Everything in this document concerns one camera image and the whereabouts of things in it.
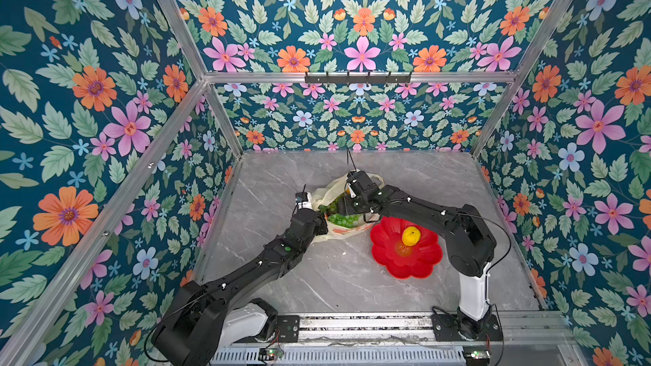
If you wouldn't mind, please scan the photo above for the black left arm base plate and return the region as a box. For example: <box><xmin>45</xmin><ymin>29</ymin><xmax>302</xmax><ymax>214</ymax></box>
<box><xmin>276</xmin><ymin>315</ymin><xmax>301</xmax><ymax>343</ymax></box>

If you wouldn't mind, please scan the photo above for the cream plastic bag with fruit print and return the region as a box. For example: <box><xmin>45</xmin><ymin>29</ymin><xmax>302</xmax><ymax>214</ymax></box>
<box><xmin>308</xmin><ymin>175</ymin><xmax>380</xmax><ymax>243</ymax></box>

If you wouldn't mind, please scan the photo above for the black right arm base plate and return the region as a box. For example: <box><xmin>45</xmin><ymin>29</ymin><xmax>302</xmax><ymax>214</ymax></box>
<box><xmin>431</xmin><ymin>308</ymin><xmax>504</xmax><ymax>342</ymax></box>

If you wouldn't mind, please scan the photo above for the red flower-shaped plate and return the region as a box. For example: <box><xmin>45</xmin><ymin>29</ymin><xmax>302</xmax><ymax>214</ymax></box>
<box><xmin>370</xmin><ymin>217</ymin><xmax>443</xmax><ymax>280</ymax></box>

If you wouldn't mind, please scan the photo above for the green fake grape bunch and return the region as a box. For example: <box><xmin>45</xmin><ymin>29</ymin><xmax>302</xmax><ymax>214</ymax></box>
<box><xmin>328</xmin><ymin>213</ymin><xmax>363</xmax><ymax>229</ymax></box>

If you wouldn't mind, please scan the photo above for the yellow fake lemon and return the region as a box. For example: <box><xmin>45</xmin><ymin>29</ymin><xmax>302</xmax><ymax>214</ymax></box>
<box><xmin>401</xmin><ymin>226</ymin><xmax>421</xmax><ymax>247</ymax></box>

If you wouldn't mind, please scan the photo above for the right small circuit board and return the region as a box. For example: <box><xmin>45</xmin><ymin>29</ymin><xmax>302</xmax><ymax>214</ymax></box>
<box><xmin>463</xmin><ymin>349</ymin><xmax>491</xmax><ymax>366</ymax></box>

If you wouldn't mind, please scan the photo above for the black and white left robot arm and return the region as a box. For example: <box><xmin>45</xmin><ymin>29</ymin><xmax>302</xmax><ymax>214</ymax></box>
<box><xmin>152</xmin><ymin>208</ymin><xmax>327</xmax><ymax>365</ymax></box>

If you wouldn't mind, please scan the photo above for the aluminium front frame rail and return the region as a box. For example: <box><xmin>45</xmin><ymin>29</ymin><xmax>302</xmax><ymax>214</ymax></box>
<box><xmin>157</xmin><ymin>311</ymin><xmax>576</xmax><ymax>347</ymax></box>

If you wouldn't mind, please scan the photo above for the small green circuit board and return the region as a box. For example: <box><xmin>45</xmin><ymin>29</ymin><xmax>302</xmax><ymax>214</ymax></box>
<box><xmin>258</xmin><ymin>347</ymin><xmax>284</xmax><ymax>364</ymax></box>

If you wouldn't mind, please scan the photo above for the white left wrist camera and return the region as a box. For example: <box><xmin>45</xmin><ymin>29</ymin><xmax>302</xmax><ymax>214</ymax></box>
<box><xmin>295</xmin><ymin>191</ymin><xmax>313</xmax><ymax>210</ymax></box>

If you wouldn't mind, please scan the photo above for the black hook rail on wall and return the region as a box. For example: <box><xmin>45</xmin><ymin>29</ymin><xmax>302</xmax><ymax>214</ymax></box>
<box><xmin>303</xmin><ymin>71</ymin><xmax>412</xmax><ymax>86</ymax></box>

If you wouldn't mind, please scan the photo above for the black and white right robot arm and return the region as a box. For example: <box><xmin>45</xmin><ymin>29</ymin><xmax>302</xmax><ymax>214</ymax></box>
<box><xmin>340</xmin><ymin>170</ymin><xmax>497</xmax><ymax>340</ymax></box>

